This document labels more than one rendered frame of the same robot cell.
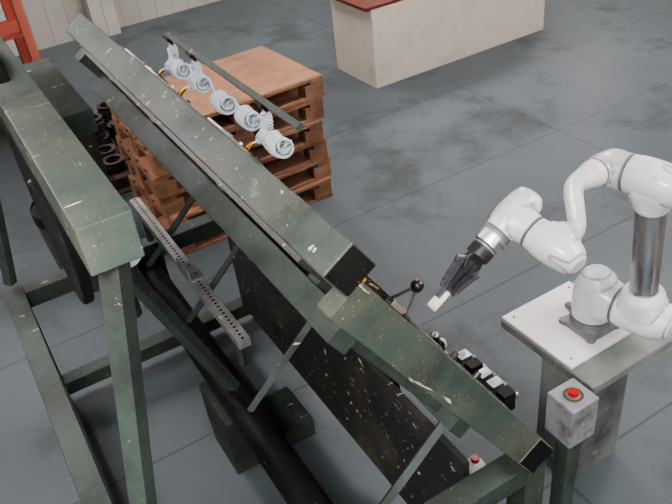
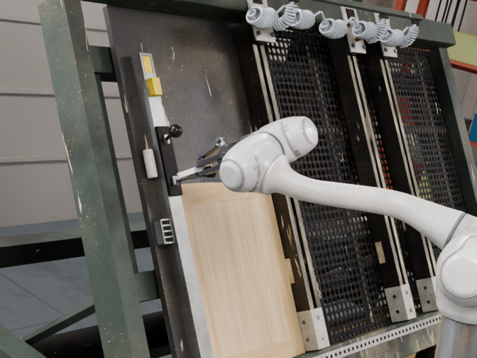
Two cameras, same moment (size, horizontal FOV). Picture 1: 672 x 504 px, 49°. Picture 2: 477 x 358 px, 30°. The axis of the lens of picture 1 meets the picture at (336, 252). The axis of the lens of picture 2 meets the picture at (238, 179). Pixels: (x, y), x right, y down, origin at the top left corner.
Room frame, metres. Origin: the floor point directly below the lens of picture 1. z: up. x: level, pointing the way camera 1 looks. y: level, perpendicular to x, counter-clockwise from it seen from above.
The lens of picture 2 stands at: (0.79, -2.43, 2.03)
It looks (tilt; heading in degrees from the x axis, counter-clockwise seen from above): 14 degrees down; 65
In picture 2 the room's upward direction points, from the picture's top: 13 degrees clockwise
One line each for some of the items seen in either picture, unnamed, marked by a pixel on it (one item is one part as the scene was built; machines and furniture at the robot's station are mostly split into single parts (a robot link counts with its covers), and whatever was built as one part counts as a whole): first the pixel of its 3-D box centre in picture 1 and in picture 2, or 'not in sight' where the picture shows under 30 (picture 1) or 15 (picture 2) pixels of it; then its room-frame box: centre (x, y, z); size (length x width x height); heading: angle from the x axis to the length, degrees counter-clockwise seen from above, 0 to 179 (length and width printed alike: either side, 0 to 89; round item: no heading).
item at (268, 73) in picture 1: (222, 145); not in sight; (4.84, 0.71, 0.46); 1.30 x 0.89 x 0.92; 118
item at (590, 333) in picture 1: (586, 316); not in sight; (2.23, -0.97, 0.79); 0.22 x 0.18 x 0.06; 27
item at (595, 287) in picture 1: (596, 292); not in sight; (2.21, -0.99, 0.93); 0.18 x 0.16 x 0.22; 40
